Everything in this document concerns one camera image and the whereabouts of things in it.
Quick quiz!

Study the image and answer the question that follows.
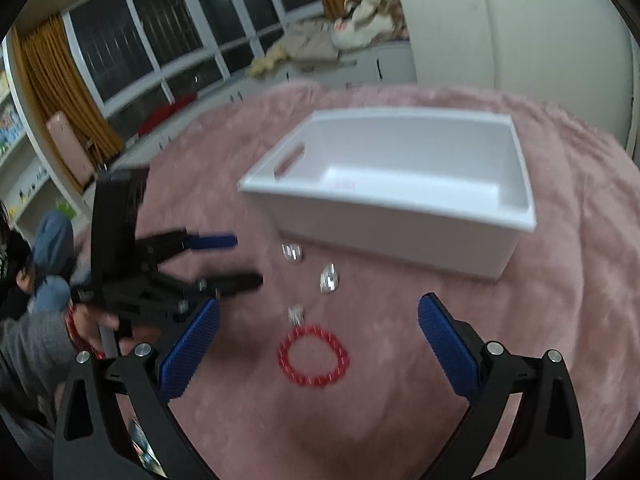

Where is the pink cylindrical appliance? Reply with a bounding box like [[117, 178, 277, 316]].
[[47, 112, 96, 190]]

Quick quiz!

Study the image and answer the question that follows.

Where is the person's left hand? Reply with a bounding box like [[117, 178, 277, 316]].
[[65, 304, 162, 354]]

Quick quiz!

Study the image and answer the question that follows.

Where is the white curved wardrobe door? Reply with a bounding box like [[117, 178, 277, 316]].
[[401, 0, 639, 148]]

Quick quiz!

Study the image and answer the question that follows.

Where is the left mustard curtain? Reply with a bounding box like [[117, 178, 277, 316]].
[[8, 13, 125, 194]]

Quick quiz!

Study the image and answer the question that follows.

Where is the small spiky crystal earring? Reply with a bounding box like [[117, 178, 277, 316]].
[[288, 306, 305, 326]]

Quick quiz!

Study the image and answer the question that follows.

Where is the pink fluffy blanket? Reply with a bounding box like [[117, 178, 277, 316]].
[[138, 81, 639, 479]]

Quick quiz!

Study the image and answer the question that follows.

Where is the white wall shelf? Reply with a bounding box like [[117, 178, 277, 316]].
[[1, 40, 76, 243]]

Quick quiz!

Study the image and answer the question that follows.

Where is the light blue jeans leg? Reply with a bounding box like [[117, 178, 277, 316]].
[[29, 210, 90, 313]]

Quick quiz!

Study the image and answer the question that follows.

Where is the large dark window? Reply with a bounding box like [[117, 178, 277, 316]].
[[62, 0, 324, 140]]

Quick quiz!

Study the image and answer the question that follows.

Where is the pile of clothes on cabinet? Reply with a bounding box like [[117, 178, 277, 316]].
[[248, 0, 409, 78]]

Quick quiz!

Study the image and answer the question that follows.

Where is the red cushion on sill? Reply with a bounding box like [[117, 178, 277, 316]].
[[137, 93, 198, 136]]

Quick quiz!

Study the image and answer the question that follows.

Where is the teardrop crystal pendant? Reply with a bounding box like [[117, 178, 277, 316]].
[[319, 263, 340, 294]]

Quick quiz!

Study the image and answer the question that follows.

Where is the small clear crystal earring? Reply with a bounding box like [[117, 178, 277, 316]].
[[281, 243, 304, 263]]

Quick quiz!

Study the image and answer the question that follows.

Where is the red bead bracelet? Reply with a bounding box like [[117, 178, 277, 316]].
[[276, 324, 352, 390]]

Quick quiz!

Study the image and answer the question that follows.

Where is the white rectangular storage box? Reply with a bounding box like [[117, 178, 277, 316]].
[[238, 107, 537, 281]]

